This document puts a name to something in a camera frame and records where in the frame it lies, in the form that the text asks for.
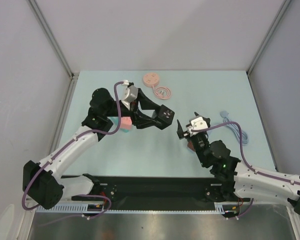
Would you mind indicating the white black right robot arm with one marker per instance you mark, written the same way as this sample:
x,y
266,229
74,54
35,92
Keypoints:
x,y
243,179

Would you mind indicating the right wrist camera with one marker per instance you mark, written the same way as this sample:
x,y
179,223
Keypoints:
x,y
196,124

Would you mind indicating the slotted cable duct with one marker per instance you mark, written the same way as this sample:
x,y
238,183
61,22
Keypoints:
x,y
96,208

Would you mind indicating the pink round power strip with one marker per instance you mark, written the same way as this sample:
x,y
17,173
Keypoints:
x,y
151,79

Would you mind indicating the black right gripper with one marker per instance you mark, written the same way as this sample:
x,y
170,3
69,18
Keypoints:
x,y
188,133

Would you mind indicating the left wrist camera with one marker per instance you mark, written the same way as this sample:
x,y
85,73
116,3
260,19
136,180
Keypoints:
x,y
130,93

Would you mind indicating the dark red cube adapter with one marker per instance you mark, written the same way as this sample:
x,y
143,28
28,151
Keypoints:
x,y
190,146

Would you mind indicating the teal triangular power strip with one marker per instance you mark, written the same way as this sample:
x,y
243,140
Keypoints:
x,y
115,120

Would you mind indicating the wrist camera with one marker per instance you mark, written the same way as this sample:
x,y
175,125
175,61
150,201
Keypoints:
x,y
130,93
196,124

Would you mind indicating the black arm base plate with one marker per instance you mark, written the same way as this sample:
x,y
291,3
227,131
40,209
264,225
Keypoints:
x,y
130,193

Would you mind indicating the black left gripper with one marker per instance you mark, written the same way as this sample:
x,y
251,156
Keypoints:
x,y
138,118

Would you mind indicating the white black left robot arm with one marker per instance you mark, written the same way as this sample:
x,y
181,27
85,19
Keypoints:
x,y
43,181

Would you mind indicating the pink cube adapter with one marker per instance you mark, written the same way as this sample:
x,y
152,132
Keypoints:
x,y
125,123

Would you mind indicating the black cube adapter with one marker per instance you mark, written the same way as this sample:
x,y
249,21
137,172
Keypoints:
x,y
163,116

